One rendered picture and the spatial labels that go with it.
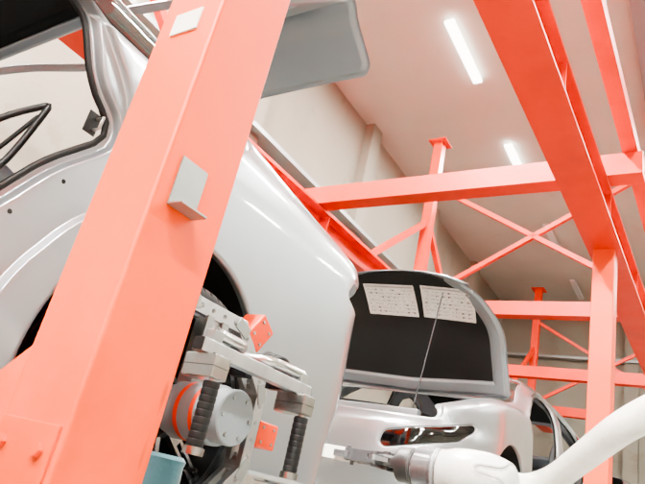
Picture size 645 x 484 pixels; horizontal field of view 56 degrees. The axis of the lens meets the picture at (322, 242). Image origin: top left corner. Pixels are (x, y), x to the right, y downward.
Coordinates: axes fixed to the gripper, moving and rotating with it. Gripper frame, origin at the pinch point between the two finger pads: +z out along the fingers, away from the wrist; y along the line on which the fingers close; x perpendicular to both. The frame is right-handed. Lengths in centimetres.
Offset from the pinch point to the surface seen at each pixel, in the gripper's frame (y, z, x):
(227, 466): 5.3, 36.0, -7.8
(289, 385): -6.0, 13.4, 13.1
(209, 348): -36.1, 13.4, 13.2
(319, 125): 448, 410, 481
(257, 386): 5.0, 32.4, 14.0
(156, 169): -75, -3, 31
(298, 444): -1.2, 10.5, 0.3
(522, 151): 704, 192, 568
